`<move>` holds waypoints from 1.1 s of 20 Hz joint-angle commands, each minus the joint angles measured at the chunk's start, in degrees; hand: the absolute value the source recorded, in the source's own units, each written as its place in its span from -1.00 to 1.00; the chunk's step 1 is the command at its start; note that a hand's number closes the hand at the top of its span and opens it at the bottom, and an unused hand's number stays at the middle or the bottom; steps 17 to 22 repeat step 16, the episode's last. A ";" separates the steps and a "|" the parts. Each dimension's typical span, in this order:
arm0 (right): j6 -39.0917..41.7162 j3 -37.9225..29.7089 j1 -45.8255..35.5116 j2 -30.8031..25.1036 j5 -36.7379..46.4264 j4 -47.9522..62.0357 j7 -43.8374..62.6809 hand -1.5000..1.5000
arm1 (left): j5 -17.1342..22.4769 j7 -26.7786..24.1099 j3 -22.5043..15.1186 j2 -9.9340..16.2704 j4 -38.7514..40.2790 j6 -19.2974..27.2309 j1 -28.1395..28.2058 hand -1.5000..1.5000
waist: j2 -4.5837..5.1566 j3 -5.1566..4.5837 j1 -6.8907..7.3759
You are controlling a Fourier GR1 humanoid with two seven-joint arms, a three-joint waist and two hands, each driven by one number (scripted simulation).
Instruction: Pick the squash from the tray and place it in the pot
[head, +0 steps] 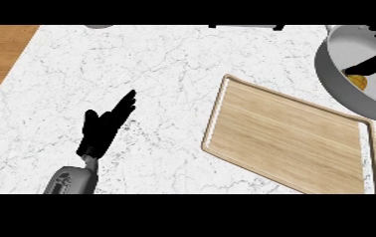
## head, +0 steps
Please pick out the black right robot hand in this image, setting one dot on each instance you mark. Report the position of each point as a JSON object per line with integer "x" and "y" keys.
{"x": 364, "y": 67}

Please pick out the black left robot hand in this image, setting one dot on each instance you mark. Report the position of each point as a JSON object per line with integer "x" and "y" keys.
{"x": 101, "y": 131}

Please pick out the yellow squash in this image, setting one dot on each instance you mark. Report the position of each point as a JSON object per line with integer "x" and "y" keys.
{"x": 359, "y": 81}

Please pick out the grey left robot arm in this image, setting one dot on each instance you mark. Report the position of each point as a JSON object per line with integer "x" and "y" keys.
{"x": 72, "y": 179}

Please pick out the grey metal pot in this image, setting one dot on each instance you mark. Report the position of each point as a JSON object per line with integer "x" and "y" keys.
{"x": 334, "y": 81}

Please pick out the pale wooden tray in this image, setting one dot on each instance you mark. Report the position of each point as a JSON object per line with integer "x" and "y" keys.
{"x": 290, "y": 138}

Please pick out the pale appliance with black marks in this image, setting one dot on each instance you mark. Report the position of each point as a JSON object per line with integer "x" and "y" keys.
{"x": 246, "y": 26}

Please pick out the grey round object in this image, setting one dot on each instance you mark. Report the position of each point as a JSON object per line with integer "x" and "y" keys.
{"x": 100, "y": 26}

